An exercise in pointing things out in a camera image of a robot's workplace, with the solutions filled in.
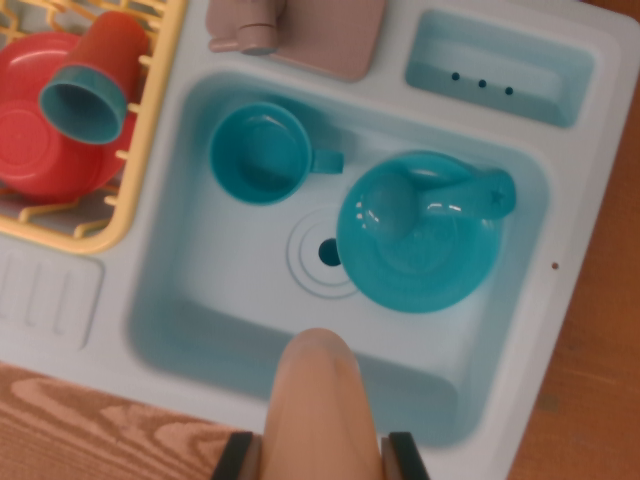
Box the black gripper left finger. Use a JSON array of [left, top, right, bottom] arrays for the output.
[[212, 432, 264, 480]]

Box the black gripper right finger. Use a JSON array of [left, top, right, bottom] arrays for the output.
[[380, 432, 432, 480]]

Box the light blue toy sink unit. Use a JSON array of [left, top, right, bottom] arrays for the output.
[[0, 0, 640, 480]]

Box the teal plastic plate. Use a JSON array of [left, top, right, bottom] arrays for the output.
[[335, 152, 503, 315]]

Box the teal plastic strainer ladle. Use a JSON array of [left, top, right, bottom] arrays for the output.
[[349, 167, 519, 251]]

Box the yellow plastic dish rack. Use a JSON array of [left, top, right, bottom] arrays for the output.
[[0, 0, 190, 255]]

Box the teal plastic tumbler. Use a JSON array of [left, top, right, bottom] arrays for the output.
[[38, 64, 130, 146]]

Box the grey toy faucet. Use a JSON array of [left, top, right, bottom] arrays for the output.
[[205, 0, 390, 84]]

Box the red plastic tumbler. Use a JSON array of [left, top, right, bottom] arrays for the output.
[[62, 10, 149, 109]]

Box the red plastic plate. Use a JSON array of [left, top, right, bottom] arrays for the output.
[[0, 30, 139, 205]]

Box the teal plastic cup with handle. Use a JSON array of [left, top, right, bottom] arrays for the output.
[[208, 102, 346, 206]]

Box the grey faucet handle lever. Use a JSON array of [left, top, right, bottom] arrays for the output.
[[208, 19, 279, 56]]

